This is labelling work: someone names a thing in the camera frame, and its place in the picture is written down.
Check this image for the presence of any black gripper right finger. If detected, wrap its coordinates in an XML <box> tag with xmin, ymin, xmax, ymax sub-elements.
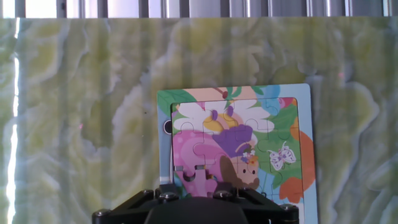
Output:
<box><xmin>213</xmin><ymin>185</ymin><xmax>300</xmax><ymax>224</ymax></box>

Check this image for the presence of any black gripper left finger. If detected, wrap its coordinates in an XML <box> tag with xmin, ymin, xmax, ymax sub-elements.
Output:
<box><xmin>91</xmin><ymin>183</ymin><xmax>182</xmax><ymax>224</ymax></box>

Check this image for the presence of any pink puzzle piece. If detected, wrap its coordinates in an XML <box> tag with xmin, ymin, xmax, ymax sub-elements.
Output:
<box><xmin>176</xmin><ymin>164</ymin><xmax>219</xmax><ymax>198</ymax></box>

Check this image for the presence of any butterfly girl puzzle board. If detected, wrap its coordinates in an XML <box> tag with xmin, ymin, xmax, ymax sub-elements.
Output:
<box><xmin>157</xmin><ymin>83</ymin><xmax>320</xmax><ymax>224</ymax></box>

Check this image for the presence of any green marble pattern mat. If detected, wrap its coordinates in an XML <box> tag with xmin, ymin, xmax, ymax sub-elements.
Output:
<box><xmin>0</xmin><ymin>17</ymin><xmax>398</xmax><ymax>224</ymax></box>

